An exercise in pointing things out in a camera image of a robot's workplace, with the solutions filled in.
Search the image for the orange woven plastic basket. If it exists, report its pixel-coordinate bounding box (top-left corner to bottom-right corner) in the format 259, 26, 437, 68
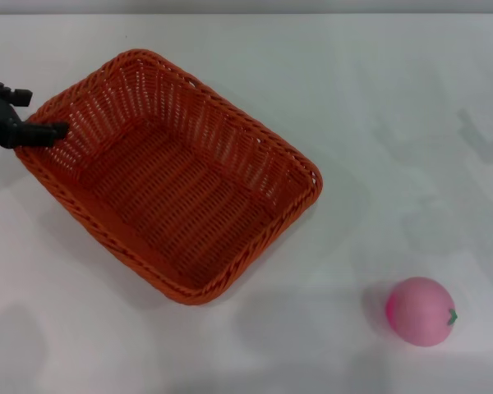
14, 48, 325, 307

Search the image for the pink peach toy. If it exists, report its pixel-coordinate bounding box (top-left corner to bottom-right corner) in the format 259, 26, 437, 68
385, 276, 459, 348

